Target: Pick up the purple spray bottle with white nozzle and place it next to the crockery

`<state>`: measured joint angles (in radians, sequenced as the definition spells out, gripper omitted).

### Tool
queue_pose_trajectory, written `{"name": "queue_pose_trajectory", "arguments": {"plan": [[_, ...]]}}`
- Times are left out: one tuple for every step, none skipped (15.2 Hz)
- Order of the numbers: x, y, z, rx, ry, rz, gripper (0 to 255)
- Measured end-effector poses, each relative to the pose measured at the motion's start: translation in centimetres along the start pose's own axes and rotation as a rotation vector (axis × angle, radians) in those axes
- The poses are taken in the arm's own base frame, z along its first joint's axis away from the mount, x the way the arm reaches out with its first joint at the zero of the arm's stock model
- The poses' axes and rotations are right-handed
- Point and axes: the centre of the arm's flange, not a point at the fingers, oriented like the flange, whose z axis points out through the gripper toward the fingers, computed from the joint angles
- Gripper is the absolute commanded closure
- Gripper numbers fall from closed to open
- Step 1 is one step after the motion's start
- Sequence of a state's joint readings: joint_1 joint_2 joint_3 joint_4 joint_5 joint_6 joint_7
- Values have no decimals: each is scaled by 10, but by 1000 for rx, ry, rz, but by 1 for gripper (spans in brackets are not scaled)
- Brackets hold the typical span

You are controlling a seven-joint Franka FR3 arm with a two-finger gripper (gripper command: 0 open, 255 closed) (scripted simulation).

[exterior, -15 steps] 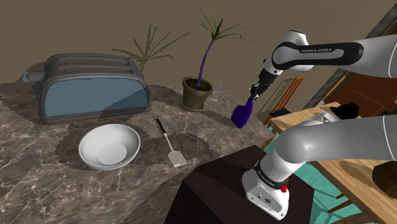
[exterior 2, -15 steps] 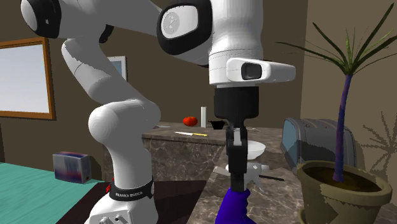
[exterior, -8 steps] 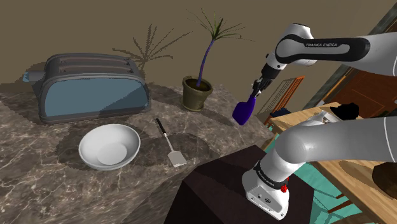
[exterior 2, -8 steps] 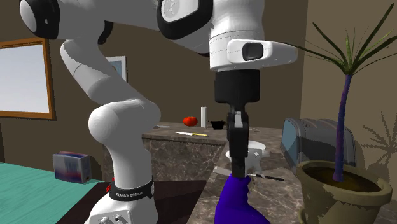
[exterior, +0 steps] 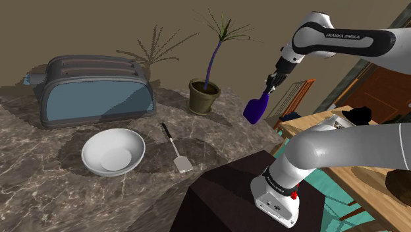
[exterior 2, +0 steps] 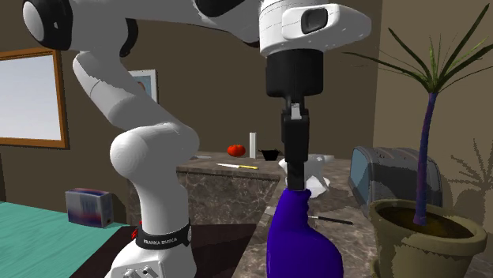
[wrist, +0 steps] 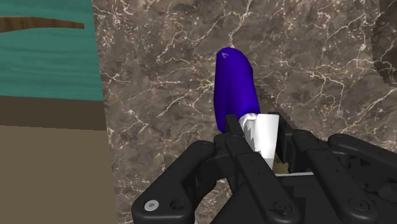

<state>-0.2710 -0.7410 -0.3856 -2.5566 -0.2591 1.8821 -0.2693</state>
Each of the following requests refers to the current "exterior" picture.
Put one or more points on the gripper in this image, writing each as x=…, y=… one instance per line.
x=278, y=79

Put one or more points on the purple spatula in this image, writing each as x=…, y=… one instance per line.
x=255, y=109

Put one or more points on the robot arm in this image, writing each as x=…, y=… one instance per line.
x=337, y=147

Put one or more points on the wooden chair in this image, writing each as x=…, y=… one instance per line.
x=297, y=96

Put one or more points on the potted plant in olive pot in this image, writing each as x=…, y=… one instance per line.
x=202, y=99

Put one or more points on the brown wooden door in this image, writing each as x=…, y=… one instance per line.
x=382, y=93

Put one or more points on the dark robot stand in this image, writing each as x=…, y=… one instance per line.
x=221, y=196

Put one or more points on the wooden table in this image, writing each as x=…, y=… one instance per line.
x=362, y=186

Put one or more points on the white bowl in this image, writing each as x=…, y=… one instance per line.
x=112, y=151

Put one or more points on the grey blue toaster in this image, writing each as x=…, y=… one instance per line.
x=96, y=96

